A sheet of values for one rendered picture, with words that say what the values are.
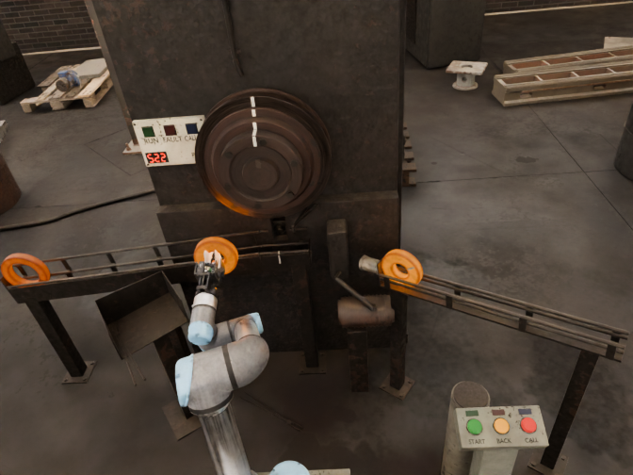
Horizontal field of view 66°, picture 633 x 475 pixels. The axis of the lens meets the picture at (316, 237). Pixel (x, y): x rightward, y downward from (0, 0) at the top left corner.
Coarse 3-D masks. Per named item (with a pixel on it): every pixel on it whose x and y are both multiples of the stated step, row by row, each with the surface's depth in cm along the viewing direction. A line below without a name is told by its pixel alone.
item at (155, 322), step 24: (144, 288) 188; (168, 288) 194; (120, 312) 187; (144, 312) 189; (168, 312) 187; (144, 336) 179; (168, 336) 189; (168, 360) 195; (168, 408) 223; (192, 432) 213
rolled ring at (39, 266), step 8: (8, 256) 201; (16, 256) 200; (24, 256) 201; (32, 256) 202; (8, 264) 202; (24, 264) 201; (32, 264) 201; (40, 264) 203; (8, 272) 205; (40, 272) 204; (48, 272) 207; (8, 280) 207; (16, 280) 208; (24, 280) 210; (40, 280) 207; (48, 280) 209
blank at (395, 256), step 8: (384, 256) 180; (392, 256) 177; (400, 256) 175; (408, 256) 174; (384, 264) 182; (392, 264) 179; (400, 264) 177; (408, 264) 174; (416, 264) 174; (384, 272) 184; (392, 272) 182; (400, 272) 183; (408, 272) 177; (416, 272) 174; (392, 280) 184; (408, 280) 179; (416, 280) 176
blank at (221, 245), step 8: (208, 240) 171; (216, 240) 171; (224, 240) 173; (200, 248) 172; (208, 248) 172; (216, 248) 172; (224, 248) 172; (232, 248) 173; (200, 256) 174; (224, 256) 174; (232, 256) 174; (224, 264) 176; (232, 264) 176
